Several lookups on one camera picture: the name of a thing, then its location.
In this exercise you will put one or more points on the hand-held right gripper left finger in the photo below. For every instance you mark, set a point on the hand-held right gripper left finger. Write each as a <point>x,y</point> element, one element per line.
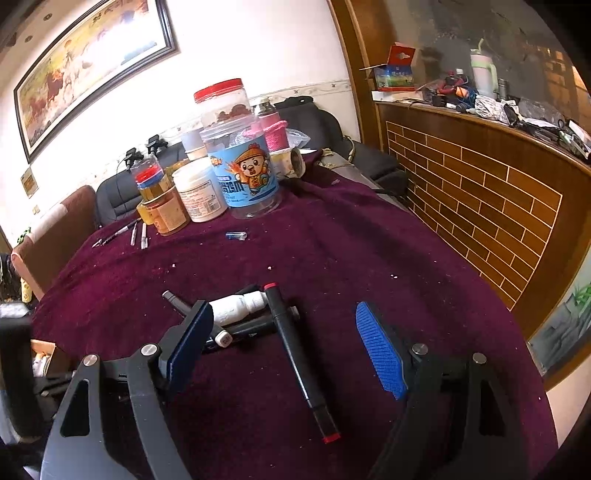
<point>189,344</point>

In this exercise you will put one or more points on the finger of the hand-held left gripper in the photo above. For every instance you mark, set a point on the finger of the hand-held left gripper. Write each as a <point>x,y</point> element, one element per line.
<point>53,385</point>

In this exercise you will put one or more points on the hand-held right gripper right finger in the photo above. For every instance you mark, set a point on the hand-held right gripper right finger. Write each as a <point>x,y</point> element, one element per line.
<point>383,353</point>

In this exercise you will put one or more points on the black marker with white cap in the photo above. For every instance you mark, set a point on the black marker with white cap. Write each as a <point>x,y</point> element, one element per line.
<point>182,302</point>

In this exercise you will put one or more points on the small white bottle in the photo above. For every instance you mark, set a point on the small white bottle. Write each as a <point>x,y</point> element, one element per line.
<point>235,307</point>

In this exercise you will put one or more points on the black marker with white print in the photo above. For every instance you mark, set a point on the black marker with white print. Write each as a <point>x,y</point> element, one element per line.
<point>258,323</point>

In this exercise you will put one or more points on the black marker with red caps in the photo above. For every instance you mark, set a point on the black marker with red caps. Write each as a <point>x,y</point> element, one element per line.
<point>295,360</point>

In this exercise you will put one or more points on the purple tablecloth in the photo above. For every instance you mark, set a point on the purple tablecloth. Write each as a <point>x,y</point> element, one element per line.
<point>346,267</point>

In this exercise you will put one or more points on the pen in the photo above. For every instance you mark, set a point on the pen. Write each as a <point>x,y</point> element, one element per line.
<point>134,234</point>
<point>144,236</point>
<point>115,233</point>

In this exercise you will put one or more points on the amber jar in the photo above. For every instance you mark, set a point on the amber jar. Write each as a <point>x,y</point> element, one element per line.
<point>166,214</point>

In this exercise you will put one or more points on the brown chair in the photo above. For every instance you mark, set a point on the brown chair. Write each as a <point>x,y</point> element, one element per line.
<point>55,240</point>

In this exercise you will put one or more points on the black chair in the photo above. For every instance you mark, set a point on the black chair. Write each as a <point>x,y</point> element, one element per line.
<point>115,198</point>
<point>351,152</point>

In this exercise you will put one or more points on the small jar with red lid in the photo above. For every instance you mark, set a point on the small jar with red lid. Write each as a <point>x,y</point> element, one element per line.
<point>150,177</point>

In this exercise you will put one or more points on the clear jar with cartoon label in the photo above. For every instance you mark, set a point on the clear jar with cartoon label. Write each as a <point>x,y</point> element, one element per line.
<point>244,175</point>

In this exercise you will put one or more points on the wooden counter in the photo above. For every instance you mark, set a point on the wooden counter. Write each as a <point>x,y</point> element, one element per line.
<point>485,198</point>

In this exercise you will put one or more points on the black clip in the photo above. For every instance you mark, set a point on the black clip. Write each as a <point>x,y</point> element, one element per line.
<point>131,157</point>
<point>156,144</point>

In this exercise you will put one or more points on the small white cream jar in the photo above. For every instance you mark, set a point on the small white cream jar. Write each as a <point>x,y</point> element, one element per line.
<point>193,145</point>

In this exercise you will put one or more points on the paper cup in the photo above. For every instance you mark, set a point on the paper cup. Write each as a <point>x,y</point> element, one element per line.
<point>286,162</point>

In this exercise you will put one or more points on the pink knit bottle cover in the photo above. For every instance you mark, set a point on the pink knit bottle cover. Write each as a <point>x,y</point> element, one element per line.
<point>272,129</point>

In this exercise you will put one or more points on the clear jar with red lid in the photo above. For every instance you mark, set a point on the clear jar with red lid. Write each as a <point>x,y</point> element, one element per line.
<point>224,104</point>

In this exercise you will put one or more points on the colourful cardboard box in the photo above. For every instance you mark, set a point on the colourful cardboard box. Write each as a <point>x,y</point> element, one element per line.
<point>392,69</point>

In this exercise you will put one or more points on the framed horse painting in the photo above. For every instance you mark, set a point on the framed horse painting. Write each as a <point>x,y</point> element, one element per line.
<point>92,64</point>

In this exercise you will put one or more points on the white tumbler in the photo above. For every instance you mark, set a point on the white tumbler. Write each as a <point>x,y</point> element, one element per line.
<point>484,74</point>

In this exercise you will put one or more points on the bamboo wall picture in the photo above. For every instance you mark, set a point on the bamboo wall picture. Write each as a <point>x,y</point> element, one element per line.
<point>563,327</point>

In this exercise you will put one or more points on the small wall plaque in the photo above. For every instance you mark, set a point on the small wall plaque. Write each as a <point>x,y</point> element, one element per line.
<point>29,181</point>

